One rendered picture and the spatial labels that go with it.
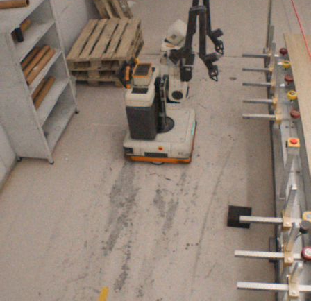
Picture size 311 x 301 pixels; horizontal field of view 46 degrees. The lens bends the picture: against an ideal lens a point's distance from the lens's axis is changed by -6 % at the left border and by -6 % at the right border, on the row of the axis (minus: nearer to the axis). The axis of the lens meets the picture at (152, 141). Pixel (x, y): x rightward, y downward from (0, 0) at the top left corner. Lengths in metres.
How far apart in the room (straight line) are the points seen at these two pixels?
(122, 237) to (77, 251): 0.41
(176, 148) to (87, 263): 1.35
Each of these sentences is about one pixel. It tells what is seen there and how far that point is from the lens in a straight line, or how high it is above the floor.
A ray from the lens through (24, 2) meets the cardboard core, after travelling 3.73.
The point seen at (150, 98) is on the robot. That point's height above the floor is 0.78.
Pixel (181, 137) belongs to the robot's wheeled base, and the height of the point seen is 0.28.
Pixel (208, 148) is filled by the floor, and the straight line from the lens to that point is 3.97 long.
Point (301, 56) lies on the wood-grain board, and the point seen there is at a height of 0.90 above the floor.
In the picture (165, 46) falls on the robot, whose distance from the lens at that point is 3.20.
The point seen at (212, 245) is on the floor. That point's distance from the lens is 3.23.
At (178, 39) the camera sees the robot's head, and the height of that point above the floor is 1.28.
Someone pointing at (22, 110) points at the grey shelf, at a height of 0.72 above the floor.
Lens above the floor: 2.73
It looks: 42 degrees down
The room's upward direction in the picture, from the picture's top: 7 degrees counter-clockwise
